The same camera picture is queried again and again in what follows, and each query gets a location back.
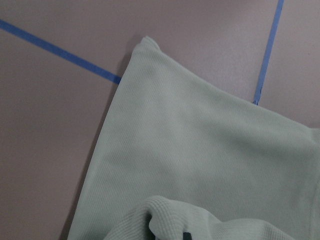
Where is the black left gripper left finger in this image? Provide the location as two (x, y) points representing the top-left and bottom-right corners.
(146, 212), (160, 240)

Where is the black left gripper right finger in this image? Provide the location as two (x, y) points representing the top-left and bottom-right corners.
(182, 232), (192, 240)

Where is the olive green long-sleeve shirt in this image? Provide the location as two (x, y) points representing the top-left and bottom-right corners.
(68, 37), (320, 240)

